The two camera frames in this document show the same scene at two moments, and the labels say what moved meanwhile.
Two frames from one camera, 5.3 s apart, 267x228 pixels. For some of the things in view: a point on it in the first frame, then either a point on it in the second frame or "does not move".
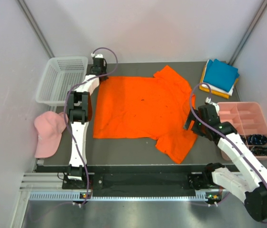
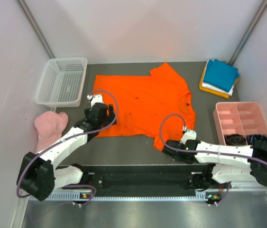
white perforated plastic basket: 62,74 does not move
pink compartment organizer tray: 247,118 does not move
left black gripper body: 103,71 to 104,123
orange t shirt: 147,108 does not move
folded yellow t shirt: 202,88 does not move
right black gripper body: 198,128 to 179,159
